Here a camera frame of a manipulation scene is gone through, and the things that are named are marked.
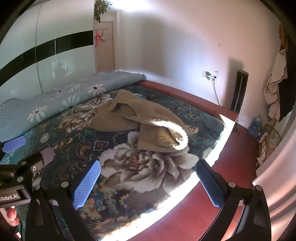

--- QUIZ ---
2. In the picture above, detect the white hanging garment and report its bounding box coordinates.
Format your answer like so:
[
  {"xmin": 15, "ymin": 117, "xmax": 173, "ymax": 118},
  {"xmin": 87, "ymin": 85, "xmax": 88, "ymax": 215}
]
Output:
[{"xmin": 264, "ymin": 50, "xmax": 288, "ymax": 121}]

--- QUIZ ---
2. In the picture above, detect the black hanging garment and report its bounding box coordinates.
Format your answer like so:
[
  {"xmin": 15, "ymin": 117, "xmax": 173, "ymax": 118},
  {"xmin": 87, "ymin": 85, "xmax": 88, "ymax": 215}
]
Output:
[{"xmin": 279, "ymin": 23, "xmax": 296, "ymax": 122}]

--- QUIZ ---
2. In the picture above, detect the beige room door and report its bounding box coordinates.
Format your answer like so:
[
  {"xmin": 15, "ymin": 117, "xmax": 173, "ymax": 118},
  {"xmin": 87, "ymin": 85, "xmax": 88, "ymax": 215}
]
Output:
[{"xmin": 94, "ymin": 20, "xmax": 116, "ymax": 73}]

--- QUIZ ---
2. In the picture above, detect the red wooden bed frame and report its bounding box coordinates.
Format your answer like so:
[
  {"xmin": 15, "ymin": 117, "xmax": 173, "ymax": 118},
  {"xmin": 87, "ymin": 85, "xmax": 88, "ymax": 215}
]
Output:
[{"xmin": 139, "ymin": 79, "xmax": 238, "ymax": 122}]

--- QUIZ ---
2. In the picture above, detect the metal clothes rack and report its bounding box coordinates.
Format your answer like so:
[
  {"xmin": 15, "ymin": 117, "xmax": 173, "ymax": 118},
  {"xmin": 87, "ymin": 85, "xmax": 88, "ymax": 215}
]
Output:
[{"xmin": 256, "ymin": 124, "xmax": 282, "ymax": 164}]

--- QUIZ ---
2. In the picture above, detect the white glossy panel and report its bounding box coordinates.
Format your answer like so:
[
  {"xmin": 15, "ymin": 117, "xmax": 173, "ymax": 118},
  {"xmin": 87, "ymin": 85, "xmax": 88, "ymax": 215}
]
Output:
[{"xmin": 252, "ymin": 111, "xmax": 296, "ymax": 241}]

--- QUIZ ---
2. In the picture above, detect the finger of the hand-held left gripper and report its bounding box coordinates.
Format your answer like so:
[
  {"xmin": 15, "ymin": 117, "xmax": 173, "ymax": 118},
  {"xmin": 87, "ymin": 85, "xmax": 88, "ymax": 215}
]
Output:
[
  {"xmin": 0, "ymin": 148, "xmax": 55, "ymax": 186},
  {"xmin": 0, "ymin": 136, "xmax": 26, "ymax": 155}
]

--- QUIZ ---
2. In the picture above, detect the green hanging plant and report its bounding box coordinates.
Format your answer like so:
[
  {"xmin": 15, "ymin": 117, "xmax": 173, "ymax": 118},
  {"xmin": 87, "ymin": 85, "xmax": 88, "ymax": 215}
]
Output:
[{"xmin": 94, "ymin": 0, "xmax": 112, "ymax": 23}]

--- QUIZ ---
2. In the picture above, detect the white wall socket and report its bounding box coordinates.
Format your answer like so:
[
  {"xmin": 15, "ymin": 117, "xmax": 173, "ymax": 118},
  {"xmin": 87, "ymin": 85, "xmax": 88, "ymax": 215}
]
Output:
[{"xmin": 202, "ymin": 71, "xmax": 219, "ymax": 80}]

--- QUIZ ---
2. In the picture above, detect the light blue daisy quilt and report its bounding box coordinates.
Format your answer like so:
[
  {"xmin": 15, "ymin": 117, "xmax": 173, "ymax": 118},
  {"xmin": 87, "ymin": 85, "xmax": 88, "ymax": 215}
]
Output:
[{"xmin": 0, "ymin": 71, "xmax": 148, "ymax": 142}]

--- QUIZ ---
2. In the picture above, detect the blue detergent bottle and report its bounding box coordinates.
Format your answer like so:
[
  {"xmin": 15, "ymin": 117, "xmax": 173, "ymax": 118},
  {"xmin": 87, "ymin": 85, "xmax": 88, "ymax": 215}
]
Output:
[{"xmin": 248, "ymin": 116, "xmax": 263, "ymax": 136}]

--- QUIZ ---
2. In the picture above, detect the dark teal floral blanket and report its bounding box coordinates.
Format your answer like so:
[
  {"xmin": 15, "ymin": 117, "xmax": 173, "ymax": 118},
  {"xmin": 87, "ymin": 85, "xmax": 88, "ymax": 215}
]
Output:
[{"xmin": 0, "ymin": 85, "xmax": 228, "ymax": 241}]

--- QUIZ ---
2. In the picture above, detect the white wardrobe with black stripe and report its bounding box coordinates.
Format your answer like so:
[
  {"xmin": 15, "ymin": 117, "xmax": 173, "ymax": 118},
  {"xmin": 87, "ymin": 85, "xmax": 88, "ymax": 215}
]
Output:
[{"xmin": 0, "ymin": 0, "xmax": 97, "ymax": 93}]

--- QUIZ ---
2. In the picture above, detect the beige knitted sweater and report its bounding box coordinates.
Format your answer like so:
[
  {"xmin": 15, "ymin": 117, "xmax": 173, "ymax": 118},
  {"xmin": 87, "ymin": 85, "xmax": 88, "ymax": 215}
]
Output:
[{"xmin": 88, "ymin": 89, "xmax": 189, "ymax": 152}]

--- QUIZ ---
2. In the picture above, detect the person's left hand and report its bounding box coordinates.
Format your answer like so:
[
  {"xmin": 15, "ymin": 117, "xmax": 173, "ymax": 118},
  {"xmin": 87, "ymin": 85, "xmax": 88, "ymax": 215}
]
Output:
[{"xmin": 6, "ymin": 206, "xmax": 20, "ymax": 227}]

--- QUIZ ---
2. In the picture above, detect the orange hanging garment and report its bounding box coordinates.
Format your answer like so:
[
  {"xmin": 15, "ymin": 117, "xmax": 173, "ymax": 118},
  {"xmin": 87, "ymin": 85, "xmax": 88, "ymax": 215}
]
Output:
[{"xmin": 277, "ymin": 23, "xmax": 287, "ymax": 50}]

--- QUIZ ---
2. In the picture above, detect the black tower appliance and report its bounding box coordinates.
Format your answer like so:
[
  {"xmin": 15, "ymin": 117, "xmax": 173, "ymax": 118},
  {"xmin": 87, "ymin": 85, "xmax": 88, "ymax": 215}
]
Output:
[{"xmin": 230, "ymin": 70, "xmax": 249, "ymax": 114}]

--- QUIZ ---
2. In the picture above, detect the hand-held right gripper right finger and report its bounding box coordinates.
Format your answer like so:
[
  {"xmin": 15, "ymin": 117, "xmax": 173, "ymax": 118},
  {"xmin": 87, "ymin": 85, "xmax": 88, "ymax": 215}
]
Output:
[{"xmin": 195, "ymin": 159, "xmax": 272, "ymax": 241}]

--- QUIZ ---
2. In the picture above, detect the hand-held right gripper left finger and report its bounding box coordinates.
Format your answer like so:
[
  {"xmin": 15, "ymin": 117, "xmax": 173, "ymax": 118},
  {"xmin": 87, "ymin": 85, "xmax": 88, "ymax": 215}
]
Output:
[{"xmin": 25, "ymin": 159, "xmax": 102, "ymax": 241}]

